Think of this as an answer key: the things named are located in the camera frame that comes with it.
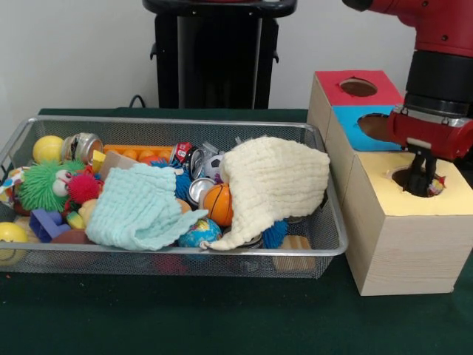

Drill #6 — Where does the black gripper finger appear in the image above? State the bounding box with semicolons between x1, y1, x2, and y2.
405;149;423;196
420;152;438;197

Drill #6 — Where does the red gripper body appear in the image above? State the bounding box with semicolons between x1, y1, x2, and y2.
385;106;473;162

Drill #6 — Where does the cream waffle cloth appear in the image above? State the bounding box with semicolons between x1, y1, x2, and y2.
201;137;331;251

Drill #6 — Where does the mint waffle cloth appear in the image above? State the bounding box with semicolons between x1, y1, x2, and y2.
85;163;211;254

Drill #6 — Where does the wooden box with three holes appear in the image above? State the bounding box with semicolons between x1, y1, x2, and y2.
308;70;473;297

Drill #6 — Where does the shallow clear mesh bin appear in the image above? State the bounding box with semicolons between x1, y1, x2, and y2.
0;115;348;280

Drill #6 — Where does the blue spiky ball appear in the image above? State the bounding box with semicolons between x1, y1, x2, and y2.
261;220;288;249

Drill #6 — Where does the small soccer ball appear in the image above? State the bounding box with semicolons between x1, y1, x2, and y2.
203;154;225;180

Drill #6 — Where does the orange toy basketball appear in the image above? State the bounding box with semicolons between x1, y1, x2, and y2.
203;183;231;227

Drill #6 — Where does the blue globe ball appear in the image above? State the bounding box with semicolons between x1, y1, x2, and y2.
181;219;222;249

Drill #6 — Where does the orange toy brick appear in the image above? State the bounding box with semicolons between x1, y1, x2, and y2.
103;144;172;165

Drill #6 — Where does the red spiky ball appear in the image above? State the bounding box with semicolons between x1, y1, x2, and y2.
67;172;103;204

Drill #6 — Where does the crushed silver drink can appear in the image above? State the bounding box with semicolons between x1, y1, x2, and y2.
61;132;104;162

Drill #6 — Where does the yellow ball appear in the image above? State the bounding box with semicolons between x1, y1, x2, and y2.
0;222;29;266
33;135;66;163

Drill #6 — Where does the purple toy block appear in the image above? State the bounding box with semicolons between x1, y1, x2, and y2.
30;209;72;243

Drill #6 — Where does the green spiky ball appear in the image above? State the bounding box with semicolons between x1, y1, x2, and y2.
16;159;86;215

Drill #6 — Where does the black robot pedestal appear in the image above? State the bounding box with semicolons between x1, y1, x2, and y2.
143;0;296;110

